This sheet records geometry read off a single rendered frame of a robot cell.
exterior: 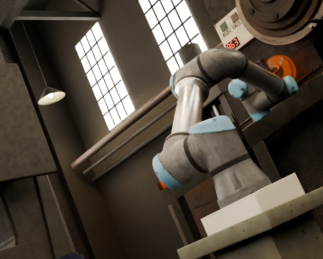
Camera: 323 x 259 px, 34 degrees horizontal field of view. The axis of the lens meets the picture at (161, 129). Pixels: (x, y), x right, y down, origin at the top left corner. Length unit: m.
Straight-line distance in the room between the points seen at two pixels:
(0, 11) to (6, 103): 5.33
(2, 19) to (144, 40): 3.54
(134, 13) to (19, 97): 7.76
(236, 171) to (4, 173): 2.95
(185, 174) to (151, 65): 10.30
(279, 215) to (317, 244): 0.21
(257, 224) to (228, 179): 0.19
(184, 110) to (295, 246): 0.55
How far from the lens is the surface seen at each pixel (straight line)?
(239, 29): 2.61
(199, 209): 4.83
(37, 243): 3.82
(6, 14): 9.47
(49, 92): 11.44
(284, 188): 1.38
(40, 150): 4.40
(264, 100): 2.07
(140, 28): 11.92
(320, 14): 2.22
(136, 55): 12.05
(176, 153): 1.43
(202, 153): 1.39
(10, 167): 4.18
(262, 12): 2.27
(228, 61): 1.74
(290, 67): 2.32
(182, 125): 1.55
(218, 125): 1.37
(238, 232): 1.25
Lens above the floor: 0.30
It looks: 13 degrees up
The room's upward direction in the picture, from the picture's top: 23 degrees counter-clockwise
